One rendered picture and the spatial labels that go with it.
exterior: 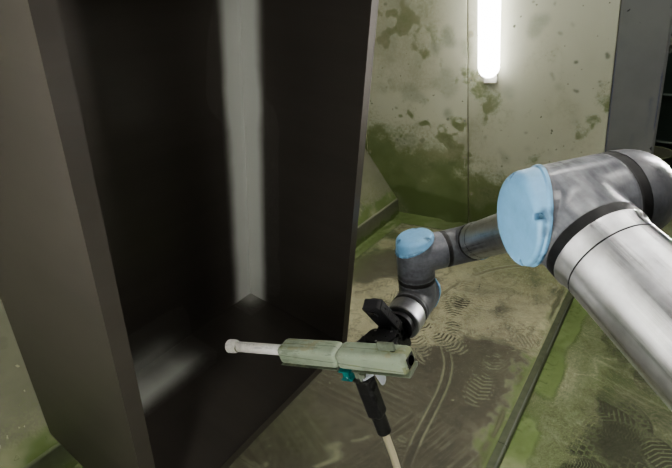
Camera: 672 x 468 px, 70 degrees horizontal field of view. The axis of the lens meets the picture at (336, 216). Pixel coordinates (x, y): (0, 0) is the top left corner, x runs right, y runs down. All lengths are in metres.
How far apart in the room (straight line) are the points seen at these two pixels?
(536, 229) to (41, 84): 0.52
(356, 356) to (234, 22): 0.75
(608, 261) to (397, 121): 2.37
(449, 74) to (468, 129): 0.31
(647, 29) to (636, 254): 1.93
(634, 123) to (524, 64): 0.54
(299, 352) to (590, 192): 0.66
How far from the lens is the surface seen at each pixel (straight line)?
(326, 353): 0.98
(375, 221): 2.79
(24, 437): 1.81
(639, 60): 2.44
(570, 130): 2.53
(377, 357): 0.92
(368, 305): 1.02
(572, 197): 0.58
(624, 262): 0.54
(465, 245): 1.12
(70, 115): 0.55
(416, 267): 1.13
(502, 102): 2.58
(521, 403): 1.77
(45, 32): 0.53
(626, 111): 2.47
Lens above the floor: 1.27
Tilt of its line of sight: 23 degrees down
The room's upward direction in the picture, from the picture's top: 7 degrees counter-clockwise
